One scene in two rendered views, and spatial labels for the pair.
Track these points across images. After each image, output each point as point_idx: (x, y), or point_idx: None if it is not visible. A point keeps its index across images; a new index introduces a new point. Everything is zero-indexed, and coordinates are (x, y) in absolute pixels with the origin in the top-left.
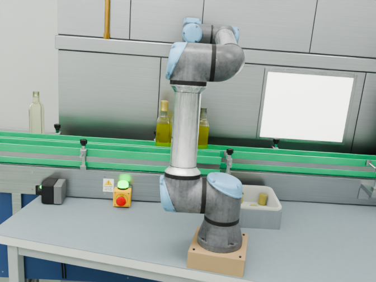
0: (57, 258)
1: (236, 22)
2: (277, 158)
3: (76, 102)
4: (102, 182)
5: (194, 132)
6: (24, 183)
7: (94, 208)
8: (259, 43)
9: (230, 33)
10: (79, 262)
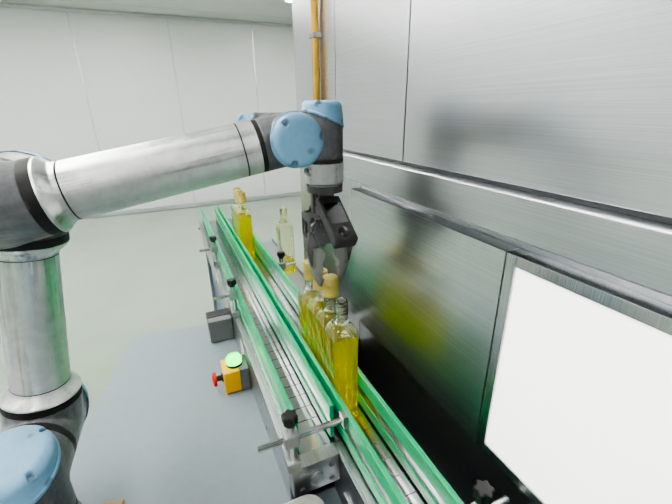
0: None
1: (463, 101)
2: None
3: None
4: (240, 342)
5: (2, 332)
6: (225, 303)
7: (214, 367)
8: (515, 166)
9: (205, 131)
10: None
